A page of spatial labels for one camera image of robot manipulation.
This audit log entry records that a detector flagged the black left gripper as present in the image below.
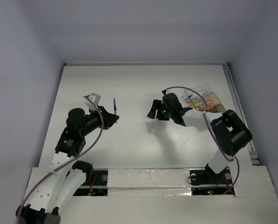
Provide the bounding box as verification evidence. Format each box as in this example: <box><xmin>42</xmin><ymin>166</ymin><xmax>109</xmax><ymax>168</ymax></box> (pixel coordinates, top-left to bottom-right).
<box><xmin>80</xmin><ymin>105</ymin><xmax>119</xmax><ymax>137</ymax></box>

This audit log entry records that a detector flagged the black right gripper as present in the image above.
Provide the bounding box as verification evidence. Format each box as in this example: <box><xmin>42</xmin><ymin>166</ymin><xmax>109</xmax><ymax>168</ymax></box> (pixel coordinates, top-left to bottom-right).
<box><xmin>147</xmin><ymin>99</ymin><xmax>174</xmax><ymax>120</ymax></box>

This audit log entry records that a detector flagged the blue ink refill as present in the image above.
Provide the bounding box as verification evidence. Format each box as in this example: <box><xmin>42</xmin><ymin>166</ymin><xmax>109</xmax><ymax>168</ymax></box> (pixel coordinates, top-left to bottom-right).
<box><xmin>113</xmin><ymin>98</ymin><xmax>118</xmax><ymax>124</ymax></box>

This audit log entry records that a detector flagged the white marker blue cap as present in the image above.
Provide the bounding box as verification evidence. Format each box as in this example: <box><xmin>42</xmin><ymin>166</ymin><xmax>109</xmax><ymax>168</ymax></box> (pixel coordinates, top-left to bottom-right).
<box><xmin>188</xmin><ymin>91</ymin><xmax>206</xmax><ymax>98</ymax></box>

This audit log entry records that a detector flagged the green correction tape pen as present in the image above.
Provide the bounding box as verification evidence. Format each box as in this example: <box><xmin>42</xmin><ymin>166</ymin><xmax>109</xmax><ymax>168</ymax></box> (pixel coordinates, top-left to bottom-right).
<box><xmin>193</xmin><ymin>101</ymin><xmax>204</xmax><ymax>106</ymax></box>

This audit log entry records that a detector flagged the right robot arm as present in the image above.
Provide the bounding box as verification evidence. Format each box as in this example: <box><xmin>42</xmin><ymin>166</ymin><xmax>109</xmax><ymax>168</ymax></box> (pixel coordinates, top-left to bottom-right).
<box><xmin>147</xmin><ymin>93</ymin><xmax>252</xmax><ymax>183</ymax></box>

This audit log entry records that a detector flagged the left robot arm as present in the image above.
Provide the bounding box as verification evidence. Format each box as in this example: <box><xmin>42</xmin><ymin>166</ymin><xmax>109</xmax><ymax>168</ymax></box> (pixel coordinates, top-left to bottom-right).
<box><xmin>16</xmin><ymin>106</ymin><xmax>119</xmax><ymax>224</ymax></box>

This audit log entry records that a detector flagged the stationery organizer box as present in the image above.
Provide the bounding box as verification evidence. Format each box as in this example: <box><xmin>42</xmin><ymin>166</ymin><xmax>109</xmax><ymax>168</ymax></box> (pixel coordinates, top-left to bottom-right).
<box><xmin>182</xmin><ymin>83</ymin><xmax>226</xmax><ymax>113</ymax></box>

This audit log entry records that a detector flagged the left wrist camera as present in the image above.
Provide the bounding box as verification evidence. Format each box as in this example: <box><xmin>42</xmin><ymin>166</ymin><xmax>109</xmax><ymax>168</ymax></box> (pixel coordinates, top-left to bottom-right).
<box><xmin>83</xmin><ymin>93</ymin><xmax>101</xmax><ymax>112</ymax></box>

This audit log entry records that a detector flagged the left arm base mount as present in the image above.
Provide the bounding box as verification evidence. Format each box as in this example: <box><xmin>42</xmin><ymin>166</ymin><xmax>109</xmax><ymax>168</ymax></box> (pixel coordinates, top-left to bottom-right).
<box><xmin>72</xmin><ymin>161</ymin><xmax>108</xmax><ymax>186</ymax></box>

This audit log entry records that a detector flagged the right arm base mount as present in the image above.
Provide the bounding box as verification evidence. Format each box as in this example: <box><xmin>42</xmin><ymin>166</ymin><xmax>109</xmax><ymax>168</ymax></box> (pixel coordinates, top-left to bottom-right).
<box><xmin>187</xmin><ymin>164</ymin><xmax>232</xmax><ymax>186</ymax></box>

